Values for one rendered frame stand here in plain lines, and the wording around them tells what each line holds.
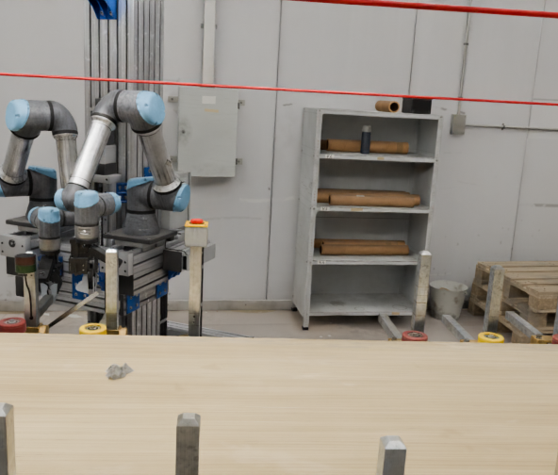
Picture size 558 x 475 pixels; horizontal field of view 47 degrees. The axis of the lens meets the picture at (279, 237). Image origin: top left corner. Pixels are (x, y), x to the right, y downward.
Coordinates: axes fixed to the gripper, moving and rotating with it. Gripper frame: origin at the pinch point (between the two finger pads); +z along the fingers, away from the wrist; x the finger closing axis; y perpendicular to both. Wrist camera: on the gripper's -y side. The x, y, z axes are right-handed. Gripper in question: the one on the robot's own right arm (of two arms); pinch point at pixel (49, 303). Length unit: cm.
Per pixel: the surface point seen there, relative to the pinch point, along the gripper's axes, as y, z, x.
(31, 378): -81, -8, -17
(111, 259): -37, -27, -29
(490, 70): 255, -107, -261
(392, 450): -146, -27, -90
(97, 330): -48, -8, -27
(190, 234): -39, -37, -53
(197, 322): -37, -7, -56
